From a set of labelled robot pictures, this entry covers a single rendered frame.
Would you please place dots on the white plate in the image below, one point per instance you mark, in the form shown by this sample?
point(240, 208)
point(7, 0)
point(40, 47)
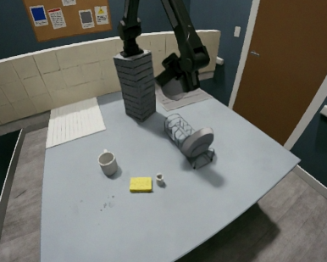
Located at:
point(173, 90)
point(197, 138)

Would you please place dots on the yellow sponge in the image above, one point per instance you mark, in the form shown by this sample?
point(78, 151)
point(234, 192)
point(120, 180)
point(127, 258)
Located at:
point(141, 184)

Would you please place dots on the small white cup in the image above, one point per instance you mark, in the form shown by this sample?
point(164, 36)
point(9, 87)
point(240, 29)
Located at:
point(159, 179)

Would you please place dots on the white ribbed draining mat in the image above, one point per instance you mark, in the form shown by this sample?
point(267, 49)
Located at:
point(74, 121)

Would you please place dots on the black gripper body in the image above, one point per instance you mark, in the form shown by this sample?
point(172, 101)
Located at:
point(170, 57)

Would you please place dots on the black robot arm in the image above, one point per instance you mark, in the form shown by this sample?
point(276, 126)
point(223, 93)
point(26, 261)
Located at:
point(193, 55)

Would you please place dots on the beige tiled splashback wall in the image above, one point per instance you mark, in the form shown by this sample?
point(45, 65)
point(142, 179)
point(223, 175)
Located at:
point(35, 82)

